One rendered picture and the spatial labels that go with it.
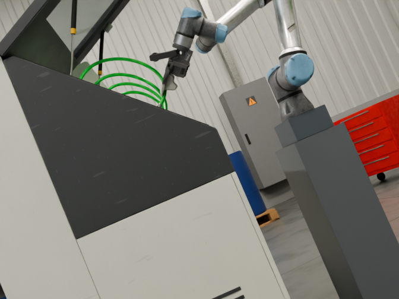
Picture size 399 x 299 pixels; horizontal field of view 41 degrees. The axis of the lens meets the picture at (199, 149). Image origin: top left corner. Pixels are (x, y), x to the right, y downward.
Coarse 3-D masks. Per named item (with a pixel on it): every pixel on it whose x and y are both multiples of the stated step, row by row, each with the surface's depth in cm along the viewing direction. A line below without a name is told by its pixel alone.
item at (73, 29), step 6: (72, 0) 186; (72, 6) 186; (72, 12) 186; (72, 18) 186; (72, 24) 186; (72, 30) 186; (72, 36) 186; (72, 42) 186; (72, 48) 186; (72, 54) 186; (72, 60) 186
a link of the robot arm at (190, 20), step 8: (184, 8) 209; (192, 8) 208; (184, 16) 208; (192, 16) 207; (200, 16) 209; (184, 24) 208; (192, 24) 208; (200, 24) 209; (176, 32) 211; (184, 32) 209; (192, 32) 210
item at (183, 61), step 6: (180, 48) 211; (180, 54) 214; (186, 54) 213; (174, 60) 215; (180, 60) 214; (186, 60) 213; (174, 66) 213; (180, 66) 212; (186, 66) 212; (174, 72) 214; (180, 72) 214; (186, 72) 219
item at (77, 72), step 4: (80, 64) 253; (84, 64) 253; (88, 64) 254; (76, 68) 253; (80, 68) 253; (84, 68) 253; (92, 68) 254; (72, 72) 253; (76, 72) 253; (80, 72) 253; (88, 72) 253; (92, 72) 253; (76, 76) 253; (84, 76) 253; (88, 76) 253; (92, 76) 253; (96, 76) 253; (84, 80) 253; (88, 80) 253; (92, 80) 253; (96, 80) 253; (100, 84) 253
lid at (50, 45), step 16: (48, 0) 182; (64, 0) 198; (80, 0) 211; (96, 0) 225; (112, 0) 243; (128, 0) 256; (32, 16) 181; (48, 16) 195; (64, 16) 207; (80, 16) 222; (96, 16) 238; (112, 16) 251; (16, 32) 181; (32, 32) 187; (48, 32) 199; (64, 32) 218; (80, 32) 234; (96, 32) 248; (0, 48) 180; (16, 48) 185; (32, 48) 196; (48, 48) 209; (64, 48) 224; (80, 48) 247; (48, 64) 220; (64, 64) 237
